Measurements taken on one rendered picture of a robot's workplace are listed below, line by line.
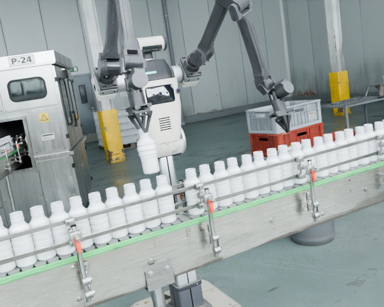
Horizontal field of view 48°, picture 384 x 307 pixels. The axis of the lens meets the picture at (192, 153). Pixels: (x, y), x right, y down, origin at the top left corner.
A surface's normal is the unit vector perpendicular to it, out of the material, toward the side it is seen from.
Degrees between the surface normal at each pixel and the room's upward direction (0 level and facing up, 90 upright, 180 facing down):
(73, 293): 90
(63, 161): 90
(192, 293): 90
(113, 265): 90
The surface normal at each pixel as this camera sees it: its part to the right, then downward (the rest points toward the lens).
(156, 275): 0.44, 0.09
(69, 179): 0.15, 0.15
